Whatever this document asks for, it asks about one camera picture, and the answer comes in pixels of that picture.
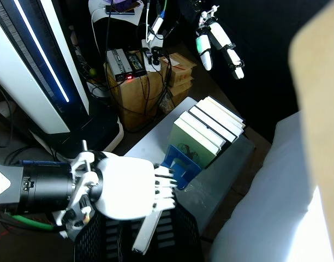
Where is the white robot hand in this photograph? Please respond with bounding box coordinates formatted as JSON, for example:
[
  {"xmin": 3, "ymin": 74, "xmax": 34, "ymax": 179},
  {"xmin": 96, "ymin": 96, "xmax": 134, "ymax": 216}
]
[
  {"xmin": 195, "ymin": 21, "xmax": 246, "ymax": 80},
  {"xmin": 95, "ymin": 151, "xmax": 177, "ymax": 221}
]

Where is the checkered cover book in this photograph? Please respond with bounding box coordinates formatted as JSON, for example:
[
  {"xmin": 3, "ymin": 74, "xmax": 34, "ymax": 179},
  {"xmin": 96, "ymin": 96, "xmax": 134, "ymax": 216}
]
[{"xmin": 131, "ymin": 209, "xmax": 164, "ymax": 255}]

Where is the cardboard box red label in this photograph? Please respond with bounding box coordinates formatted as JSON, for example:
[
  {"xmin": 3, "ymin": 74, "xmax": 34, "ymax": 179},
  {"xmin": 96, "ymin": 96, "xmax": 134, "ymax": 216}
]
[{"xmin": 160, "ymin": 53, "xmax": 197, "ymax": 88}]

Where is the white plug adapter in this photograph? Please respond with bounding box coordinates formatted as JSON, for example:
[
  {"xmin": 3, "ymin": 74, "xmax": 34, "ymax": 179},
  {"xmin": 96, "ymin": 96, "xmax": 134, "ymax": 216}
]
[{"xmin": 149, "ymin": 34, "xmax": 165, "ymax": 49}]

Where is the blue metal bookend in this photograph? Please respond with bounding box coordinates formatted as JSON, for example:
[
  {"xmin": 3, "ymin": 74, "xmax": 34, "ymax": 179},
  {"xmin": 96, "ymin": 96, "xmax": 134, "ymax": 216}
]
[{"xmin": 160, "ymin": 144, "xmax": 202, "ymax": 190}]

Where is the black power plug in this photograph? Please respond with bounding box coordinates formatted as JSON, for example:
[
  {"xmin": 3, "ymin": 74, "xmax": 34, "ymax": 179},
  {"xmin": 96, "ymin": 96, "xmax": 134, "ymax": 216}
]
[{"xmin": 150, "ymin": 46, "xmax": 162, "ymax": 66}]

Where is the small plain cardboard box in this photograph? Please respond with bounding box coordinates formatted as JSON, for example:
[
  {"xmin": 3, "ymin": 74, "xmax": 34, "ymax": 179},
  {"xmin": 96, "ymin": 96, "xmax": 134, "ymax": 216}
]
[{"xmin": 168, "ymin": 81, "xmax": 194, "ymax": 106}]

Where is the black mesh file tray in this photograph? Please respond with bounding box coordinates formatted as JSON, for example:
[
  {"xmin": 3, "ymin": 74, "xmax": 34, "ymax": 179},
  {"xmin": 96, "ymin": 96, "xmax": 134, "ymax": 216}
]
[{"xmin": 73, "ymin": 203, "xmax": 203, "ymax": 262}]

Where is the black Century book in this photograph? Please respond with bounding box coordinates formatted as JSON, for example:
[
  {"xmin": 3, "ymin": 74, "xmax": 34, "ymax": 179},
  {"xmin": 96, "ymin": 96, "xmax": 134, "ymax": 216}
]
[{"xmin": 204, "ymin": 95, "xmax": 247, "ymax": 125}]

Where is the white power strip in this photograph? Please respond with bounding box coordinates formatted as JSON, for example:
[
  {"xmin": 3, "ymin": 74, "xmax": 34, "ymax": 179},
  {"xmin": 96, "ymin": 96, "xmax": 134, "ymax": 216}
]
[{"xmin": 141, "ymin": 39, "xmax": 164, "ymax": 73}]

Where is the cream cover book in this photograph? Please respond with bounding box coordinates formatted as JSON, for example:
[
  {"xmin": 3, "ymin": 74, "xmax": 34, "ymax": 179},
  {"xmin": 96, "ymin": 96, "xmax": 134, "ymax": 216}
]
[{"xmin": 199, "ymin": 98, "xmax": 246, "ymax": 129}]

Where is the large cardboard box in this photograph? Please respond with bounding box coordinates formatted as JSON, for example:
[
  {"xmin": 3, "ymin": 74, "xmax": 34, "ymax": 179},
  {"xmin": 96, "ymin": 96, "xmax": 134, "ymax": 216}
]
[{"xmin": 104, "ymin": 50, "xmax": 170, "ymax": 132}]

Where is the white Fashionopolis book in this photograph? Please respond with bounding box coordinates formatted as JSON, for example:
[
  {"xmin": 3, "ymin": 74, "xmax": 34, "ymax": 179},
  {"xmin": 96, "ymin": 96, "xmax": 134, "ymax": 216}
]
[{"xmin": 195, "ymin": 101, "xmax": 244, "ymax": 135}]

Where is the clear plastic bag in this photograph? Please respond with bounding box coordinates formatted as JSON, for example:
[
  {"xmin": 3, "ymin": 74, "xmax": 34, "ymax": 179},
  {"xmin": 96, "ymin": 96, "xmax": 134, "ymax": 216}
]
[{"xmin": 158, "ymin": 94, "xmax": 176, "ymax": 114}]

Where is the black charger unit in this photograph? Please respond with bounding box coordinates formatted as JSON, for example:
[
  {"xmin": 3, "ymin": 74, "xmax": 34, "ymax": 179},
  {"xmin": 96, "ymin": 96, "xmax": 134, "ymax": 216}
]
[{"xmin": 127, "ymin": 51, "xmax": 147, "ymax": 80}]

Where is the purple patterned pouch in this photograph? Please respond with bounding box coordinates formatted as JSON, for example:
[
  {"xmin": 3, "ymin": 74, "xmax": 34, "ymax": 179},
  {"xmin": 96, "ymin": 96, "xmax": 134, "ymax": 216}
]
[{"xmin": 109, "ymin": 0, "xmax": 143, "ymax": 11}]

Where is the dark tablet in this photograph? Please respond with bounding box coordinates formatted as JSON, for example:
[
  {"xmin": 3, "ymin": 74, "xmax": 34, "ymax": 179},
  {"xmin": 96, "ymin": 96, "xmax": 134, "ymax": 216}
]
[{"xmin": 105, "ymin": 5, "xmax": 136, "ymax": 16}]

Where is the silver power supply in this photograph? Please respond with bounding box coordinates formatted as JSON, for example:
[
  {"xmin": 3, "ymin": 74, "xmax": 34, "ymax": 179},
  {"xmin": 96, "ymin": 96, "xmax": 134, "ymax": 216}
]
[{"xmin": 105, "ymin": 49, "xmax": 132, "ymax": 82}]

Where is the beige blurred panel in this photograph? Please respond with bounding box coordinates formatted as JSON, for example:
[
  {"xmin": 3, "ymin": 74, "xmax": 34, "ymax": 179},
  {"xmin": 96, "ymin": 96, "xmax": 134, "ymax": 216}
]
[{"xmin": 288, "ymin": 0, "xmax": 334, "ymax": 262}]

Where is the white round stool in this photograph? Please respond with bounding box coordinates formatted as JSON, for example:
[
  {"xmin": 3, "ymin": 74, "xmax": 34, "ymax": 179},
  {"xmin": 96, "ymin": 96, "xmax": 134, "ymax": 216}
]
[{"xmin": 88, "ymin": 0, "xmax": 144, "ymax": 27}]

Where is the white backdrop sheet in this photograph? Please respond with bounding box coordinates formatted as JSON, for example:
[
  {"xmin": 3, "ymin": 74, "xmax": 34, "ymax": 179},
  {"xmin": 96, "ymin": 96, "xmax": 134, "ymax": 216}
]
[{"xmin": 209, "ymin": 109, "xmax": 334, "ymax": 262}]

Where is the white black robot body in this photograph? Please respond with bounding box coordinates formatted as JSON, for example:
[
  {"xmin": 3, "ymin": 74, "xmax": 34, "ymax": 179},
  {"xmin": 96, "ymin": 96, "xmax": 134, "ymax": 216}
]
[{"xmin": 0, "ymin": 0, "xmax": 124, "ymax": 162}]

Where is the grey white cable adapter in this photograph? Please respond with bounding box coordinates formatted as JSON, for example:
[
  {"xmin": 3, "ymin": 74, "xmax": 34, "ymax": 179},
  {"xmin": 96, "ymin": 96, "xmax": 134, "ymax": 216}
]
[{"xmin": 150, "ymin": 16, "xmax": 165, "ymax": 35}]

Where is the thick green cable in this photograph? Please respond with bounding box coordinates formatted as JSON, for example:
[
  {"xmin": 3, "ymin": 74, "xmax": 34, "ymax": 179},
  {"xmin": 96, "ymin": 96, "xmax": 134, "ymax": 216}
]
[{"xmin": 8, "ymin": 214, "xmax": 56, "ymax": 232}]

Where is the white cable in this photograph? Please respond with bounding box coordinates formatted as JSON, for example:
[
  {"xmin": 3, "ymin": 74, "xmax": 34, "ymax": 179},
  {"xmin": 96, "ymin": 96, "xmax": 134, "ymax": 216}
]
[{"xmin": 90, "ymin": 7, "xmax": 108, "ymax": 55}]

